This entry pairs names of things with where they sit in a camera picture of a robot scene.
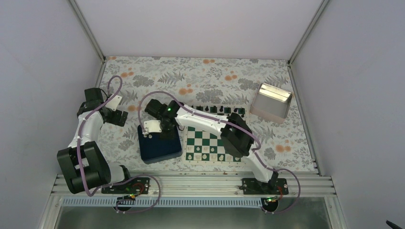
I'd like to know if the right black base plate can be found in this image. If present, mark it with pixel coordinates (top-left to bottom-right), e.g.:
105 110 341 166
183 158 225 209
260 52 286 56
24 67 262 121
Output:
239 178 289 195

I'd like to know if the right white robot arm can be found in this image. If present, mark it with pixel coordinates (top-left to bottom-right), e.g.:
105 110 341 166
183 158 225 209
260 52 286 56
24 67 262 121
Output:
141 99 278 194

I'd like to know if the green white chess board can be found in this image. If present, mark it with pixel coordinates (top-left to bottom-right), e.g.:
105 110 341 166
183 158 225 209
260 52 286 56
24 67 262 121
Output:
182 104 250 166

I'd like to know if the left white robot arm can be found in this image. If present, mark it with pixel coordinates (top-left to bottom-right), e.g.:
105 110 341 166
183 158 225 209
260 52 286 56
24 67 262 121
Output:
57 88 133 194

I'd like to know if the floral patterned table mat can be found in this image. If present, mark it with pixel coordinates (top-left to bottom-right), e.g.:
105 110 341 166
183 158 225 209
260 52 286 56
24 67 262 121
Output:
98 56 315 173

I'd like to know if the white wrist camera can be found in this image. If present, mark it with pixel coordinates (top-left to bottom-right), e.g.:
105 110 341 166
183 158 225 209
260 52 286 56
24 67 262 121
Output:
105 95 122 111
143 120 162 135

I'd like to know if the dark blue plastic tray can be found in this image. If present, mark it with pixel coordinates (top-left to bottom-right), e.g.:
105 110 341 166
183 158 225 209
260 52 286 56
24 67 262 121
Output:
137 125 182 164

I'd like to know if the black chess pieces row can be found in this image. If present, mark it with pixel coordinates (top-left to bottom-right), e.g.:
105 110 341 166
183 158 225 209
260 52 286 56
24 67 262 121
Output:
191 105 247 118

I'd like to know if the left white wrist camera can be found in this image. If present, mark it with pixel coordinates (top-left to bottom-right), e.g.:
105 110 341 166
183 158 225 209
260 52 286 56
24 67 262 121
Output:
105 95 122 111

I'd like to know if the silver metal tin box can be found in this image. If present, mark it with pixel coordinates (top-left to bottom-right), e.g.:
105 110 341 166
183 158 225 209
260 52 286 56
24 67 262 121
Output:
249 83 293 124

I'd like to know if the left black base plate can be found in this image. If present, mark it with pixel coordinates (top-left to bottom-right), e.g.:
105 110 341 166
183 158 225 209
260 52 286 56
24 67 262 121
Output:
101 177 150 195

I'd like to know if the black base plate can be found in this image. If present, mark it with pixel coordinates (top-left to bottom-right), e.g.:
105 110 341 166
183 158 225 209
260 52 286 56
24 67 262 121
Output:
101 177 150 195
239 178 289 195

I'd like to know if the aluminium rail frame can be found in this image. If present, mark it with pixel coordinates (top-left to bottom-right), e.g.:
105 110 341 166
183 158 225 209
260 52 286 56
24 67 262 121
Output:
51 172 336 208

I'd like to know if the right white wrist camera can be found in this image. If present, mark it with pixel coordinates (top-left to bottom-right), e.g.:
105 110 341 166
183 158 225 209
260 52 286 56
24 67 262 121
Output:
143 120 162 135

